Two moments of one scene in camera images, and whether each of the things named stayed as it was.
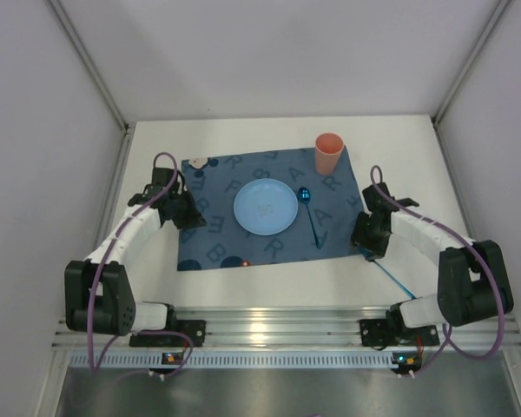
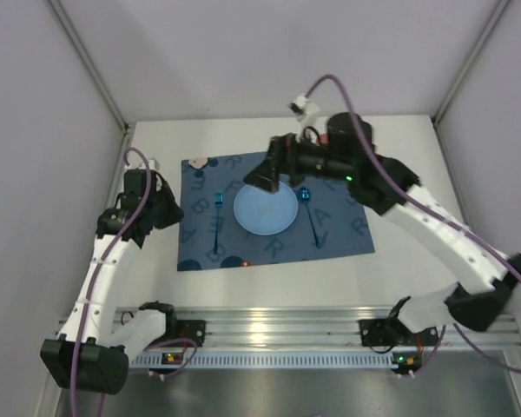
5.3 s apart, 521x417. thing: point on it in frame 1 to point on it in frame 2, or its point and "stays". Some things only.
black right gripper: (369, 239) to (280, 159)
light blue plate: (266, 207) stays
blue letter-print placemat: (322, 228) stays
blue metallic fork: (368, 256) to (219, 201)
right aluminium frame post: (494, 20) stays
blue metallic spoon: (305, 195) stays
